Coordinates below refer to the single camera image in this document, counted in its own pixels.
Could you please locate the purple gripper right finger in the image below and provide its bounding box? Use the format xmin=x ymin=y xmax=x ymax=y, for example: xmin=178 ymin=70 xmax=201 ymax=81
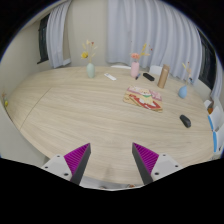
xmin=131 ymin=142 xmax=183 ymax=186

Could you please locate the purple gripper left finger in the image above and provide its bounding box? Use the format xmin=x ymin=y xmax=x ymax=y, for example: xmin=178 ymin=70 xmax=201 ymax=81
xmin=41 ymin=142 xmax=92 ymax=186

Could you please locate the black computer mouse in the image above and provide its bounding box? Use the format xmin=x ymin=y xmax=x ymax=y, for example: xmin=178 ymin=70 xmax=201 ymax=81
xmin=180 ymin=115 xmax=191 ymax=128

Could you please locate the tan cylindrical bottle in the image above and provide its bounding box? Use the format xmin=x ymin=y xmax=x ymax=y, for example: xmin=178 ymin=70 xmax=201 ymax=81
xmin=157 ymin=64 xmax=170 ymax=88

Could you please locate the white and blue chair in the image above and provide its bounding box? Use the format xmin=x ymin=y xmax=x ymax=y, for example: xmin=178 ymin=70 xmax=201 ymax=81
xmin=204 ymin=100 xmax=224 ymax=159

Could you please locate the black remote control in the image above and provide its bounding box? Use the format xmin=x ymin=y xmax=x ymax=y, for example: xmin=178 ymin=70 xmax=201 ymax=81
xmin=143 ymin=73 xmax=155 ymax=81

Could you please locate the white chair back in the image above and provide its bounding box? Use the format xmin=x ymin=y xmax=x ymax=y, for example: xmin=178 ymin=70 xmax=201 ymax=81
xmin=149 ymin=65 xmax=162 ymax=76

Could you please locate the pink vase with flowers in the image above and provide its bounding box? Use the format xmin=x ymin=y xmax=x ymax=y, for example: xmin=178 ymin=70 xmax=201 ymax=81
xmin=130 ymin=43 xmax=152 ymax=78

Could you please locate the white remote control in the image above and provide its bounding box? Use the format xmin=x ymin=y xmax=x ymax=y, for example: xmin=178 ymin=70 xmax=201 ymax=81
xmin=104 ymin=73 xmax=117 ymax=81

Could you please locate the green vase with flowers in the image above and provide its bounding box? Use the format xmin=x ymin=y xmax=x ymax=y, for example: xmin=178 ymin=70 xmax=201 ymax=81
xmin=81 ymin=40 xmax=96 ymax=78

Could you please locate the right white curtain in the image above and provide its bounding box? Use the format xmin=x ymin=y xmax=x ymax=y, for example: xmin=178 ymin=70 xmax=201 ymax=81
xmin=107 ymin=0 xmax=202 ymax=81

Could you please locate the white curtain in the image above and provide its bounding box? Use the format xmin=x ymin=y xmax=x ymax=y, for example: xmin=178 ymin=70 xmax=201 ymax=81
xmin=107 ymin=0 xmax=202 ymax=81
xmin=46 ymin=0 xmax=72 ymax=68

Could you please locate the left white curtain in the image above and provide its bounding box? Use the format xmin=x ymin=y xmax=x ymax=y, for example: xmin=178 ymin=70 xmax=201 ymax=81
xmin=46 ymin=0 xmax=72 ymax=68

